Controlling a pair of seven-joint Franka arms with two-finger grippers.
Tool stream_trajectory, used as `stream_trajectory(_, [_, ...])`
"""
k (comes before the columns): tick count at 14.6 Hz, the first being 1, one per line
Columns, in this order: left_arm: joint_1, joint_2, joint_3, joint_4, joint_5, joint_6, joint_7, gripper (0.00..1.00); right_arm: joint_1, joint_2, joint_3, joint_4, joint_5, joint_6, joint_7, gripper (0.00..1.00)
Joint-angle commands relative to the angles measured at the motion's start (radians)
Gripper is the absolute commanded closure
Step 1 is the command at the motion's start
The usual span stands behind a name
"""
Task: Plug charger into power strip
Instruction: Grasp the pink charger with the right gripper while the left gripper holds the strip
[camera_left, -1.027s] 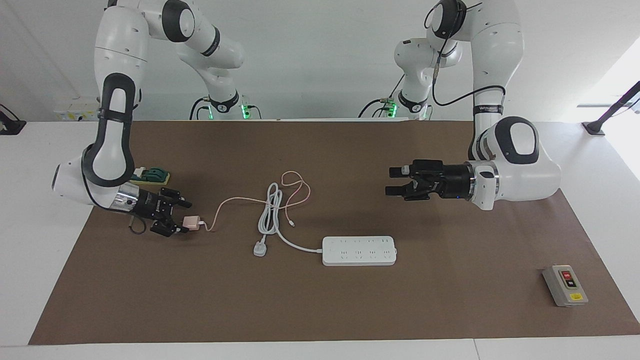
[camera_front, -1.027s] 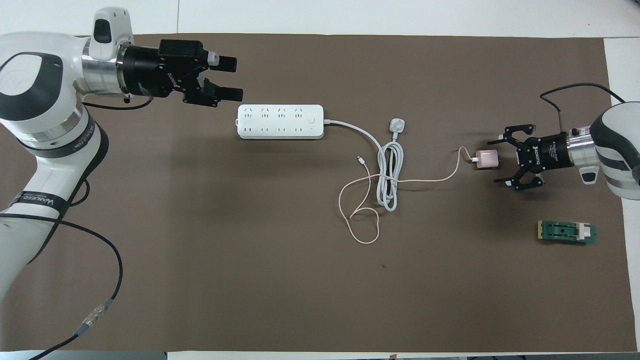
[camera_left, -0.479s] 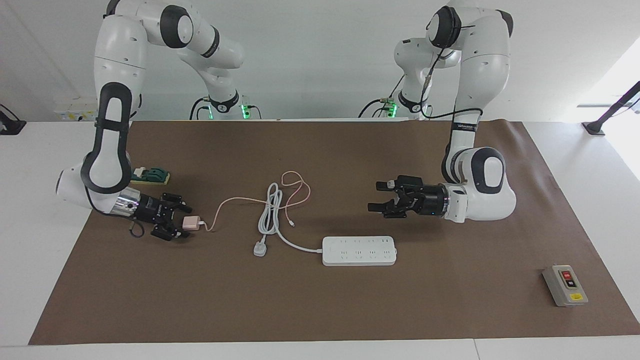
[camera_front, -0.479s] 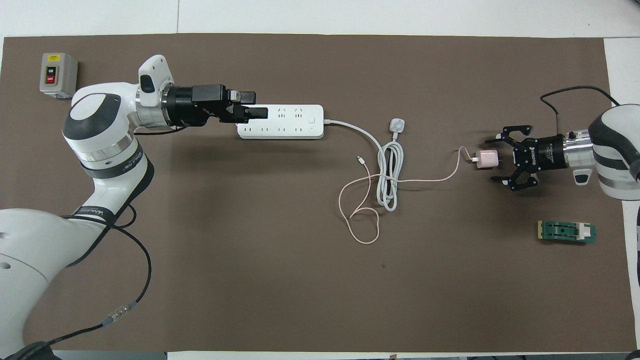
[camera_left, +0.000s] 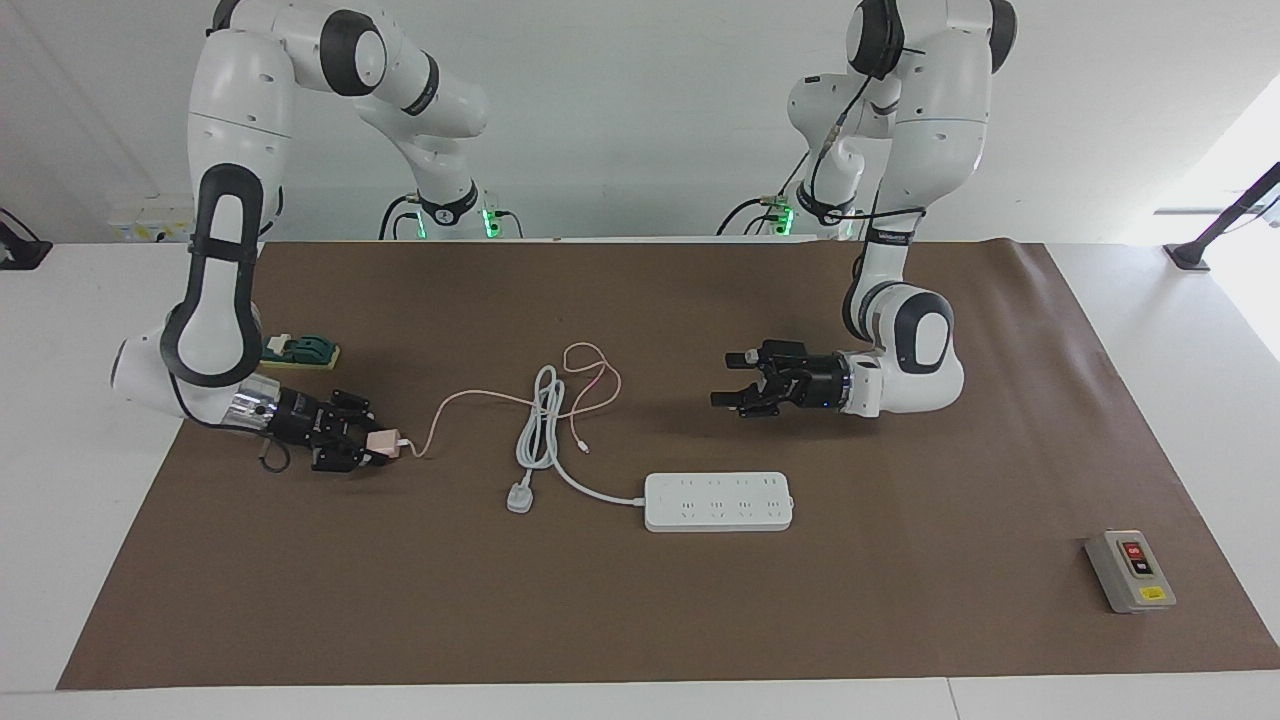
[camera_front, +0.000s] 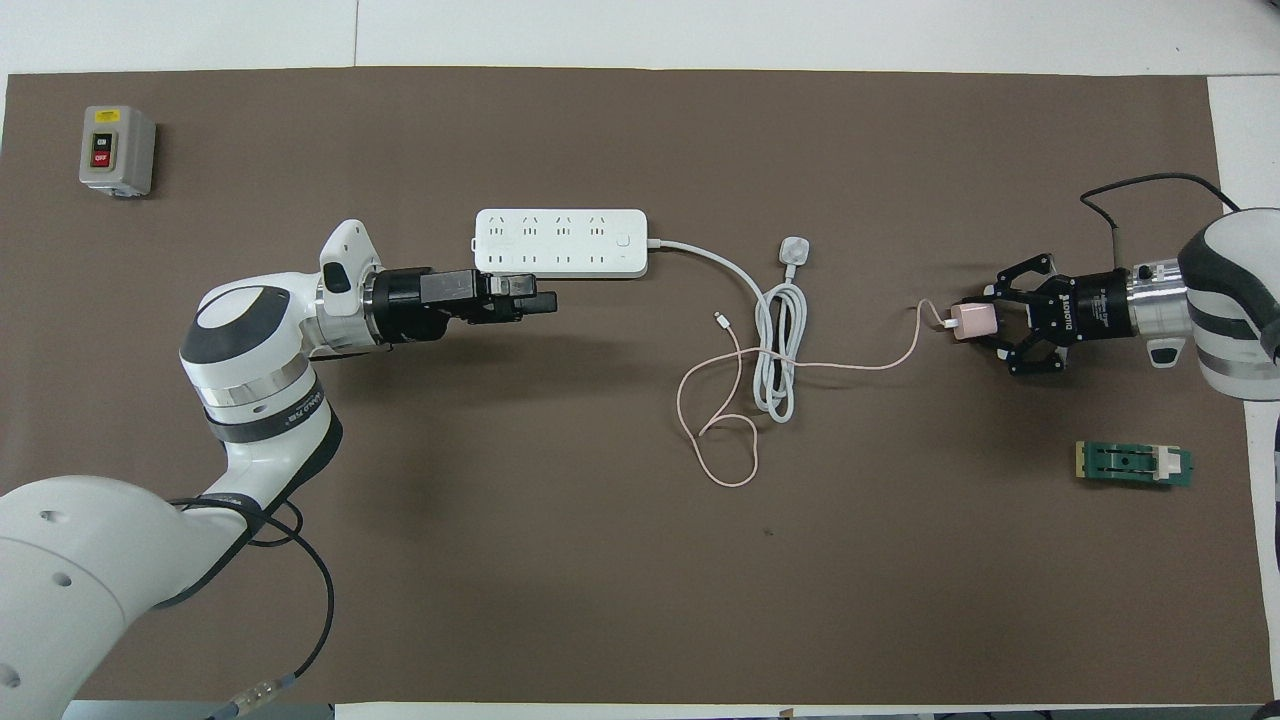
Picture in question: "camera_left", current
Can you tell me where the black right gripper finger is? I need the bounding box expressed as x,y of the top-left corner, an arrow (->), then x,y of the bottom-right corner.
330,392 -> 376,433
312,440 -> 391,475

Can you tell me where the pink charging cable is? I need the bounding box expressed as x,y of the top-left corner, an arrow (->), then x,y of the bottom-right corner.
400,341 -> 624,463

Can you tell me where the white power strip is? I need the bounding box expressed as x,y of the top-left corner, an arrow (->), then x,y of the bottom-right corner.
643,471 -> 796,534

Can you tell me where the brown table mat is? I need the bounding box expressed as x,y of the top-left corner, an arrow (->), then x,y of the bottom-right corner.
57,240 -> 1280,692

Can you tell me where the green knife switch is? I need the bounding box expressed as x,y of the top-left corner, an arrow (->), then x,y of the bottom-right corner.
260,332 -> 343,373

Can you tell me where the black base cable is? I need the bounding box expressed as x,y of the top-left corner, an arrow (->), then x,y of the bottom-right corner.
377,194 -> 427,242
714,150 -> 813,239

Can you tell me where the white power cord with plug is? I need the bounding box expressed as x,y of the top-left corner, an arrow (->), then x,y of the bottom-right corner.
505,364 -> 649,516

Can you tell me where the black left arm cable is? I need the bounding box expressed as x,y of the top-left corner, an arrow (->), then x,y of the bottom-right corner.
808,45 -> 927,227

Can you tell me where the white wall socket box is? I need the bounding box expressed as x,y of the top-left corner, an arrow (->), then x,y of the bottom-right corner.
108,194 -> 197,245

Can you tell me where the black clamp bracket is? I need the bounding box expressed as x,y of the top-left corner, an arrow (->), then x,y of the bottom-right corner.
0,207 -> 54,271

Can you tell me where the grey on-off switch box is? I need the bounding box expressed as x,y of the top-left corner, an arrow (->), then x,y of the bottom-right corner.
1084,528 -> 1179,616

